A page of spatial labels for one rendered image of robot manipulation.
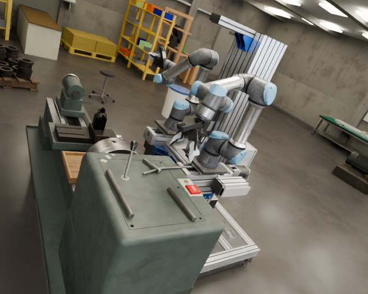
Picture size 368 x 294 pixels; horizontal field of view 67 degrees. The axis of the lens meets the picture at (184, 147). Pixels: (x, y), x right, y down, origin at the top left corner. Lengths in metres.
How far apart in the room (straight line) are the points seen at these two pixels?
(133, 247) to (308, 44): 11.88
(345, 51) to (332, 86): 1.23
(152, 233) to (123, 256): 0.12
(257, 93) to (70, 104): 1.63
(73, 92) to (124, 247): 1.77
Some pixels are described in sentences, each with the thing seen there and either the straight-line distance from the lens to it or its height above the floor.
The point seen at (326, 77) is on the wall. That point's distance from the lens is 11.74.
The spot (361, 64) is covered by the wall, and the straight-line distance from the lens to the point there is 11.36.
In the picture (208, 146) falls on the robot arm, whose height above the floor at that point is 1.29.
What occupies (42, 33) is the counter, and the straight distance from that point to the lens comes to 7.39.
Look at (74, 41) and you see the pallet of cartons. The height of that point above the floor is 0.32.
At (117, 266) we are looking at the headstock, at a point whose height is 1.13.
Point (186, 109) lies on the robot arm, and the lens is 2.16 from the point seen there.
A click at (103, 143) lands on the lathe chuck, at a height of 1.21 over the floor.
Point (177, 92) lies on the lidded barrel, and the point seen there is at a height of 0.61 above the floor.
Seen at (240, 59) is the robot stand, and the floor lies 1.84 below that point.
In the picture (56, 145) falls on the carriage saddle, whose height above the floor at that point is 0.90.
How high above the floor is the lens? 1.95
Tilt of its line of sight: 24 degrees down
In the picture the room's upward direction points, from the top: 22 degrees clockwise
